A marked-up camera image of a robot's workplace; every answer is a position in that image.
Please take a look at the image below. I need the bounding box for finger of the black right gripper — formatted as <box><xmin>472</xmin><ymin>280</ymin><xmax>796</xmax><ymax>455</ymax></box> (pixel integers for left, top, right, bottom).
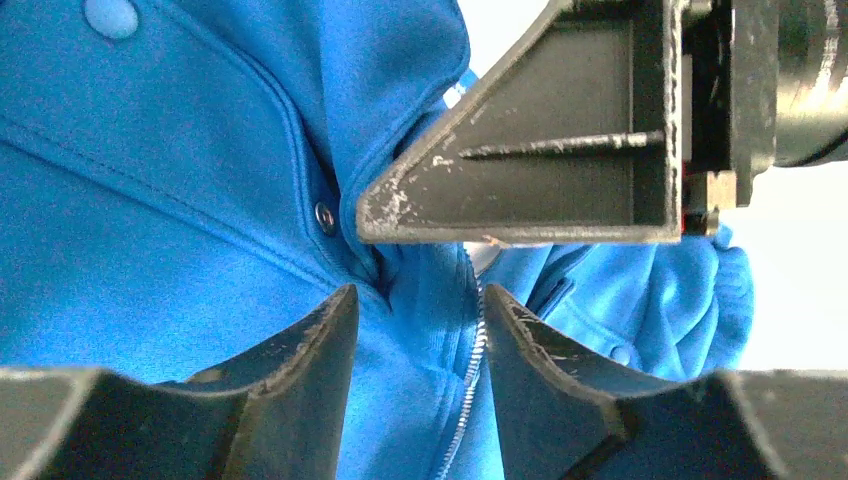
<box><xmin>356</xmin><ymin>1</ymin><xmax>683</xmax><ymax>244</ymax></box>

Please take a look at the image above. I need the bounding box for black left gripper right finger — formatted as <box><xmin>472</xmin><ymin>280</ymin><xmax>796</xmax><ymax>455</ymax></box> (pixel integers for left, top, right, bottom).
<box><xmin>484</xmin><ymin>285</ymin><xmax>847</xmax><ymax>479</ymax></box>

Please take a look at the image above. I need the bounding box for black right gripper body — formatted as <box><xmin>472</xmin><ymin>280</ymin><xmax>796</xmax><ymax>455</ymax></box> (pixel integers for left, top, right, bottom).
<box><xmin>682</xmin><ymin>1</ymin><xmax>847</xmax><ymax>236</ymax></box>

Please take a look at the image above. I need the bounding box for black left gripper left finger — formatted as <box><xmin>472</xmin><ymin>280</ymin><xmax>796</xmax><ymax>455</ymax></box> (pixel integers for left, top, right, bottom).
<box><xmin>1</xmin><ymin>285</ymin><xmax>359</xmax><ymax>479</ymax></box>

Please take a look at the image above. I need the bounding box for blue zip-up jacket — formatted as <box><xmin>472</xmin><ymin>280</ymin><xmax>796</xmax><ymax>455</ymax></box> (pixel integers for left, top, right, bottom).
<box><xmin>1</xmin><ymin>1</ymin><xmax>754</xmax><ymax>479</ymax></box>

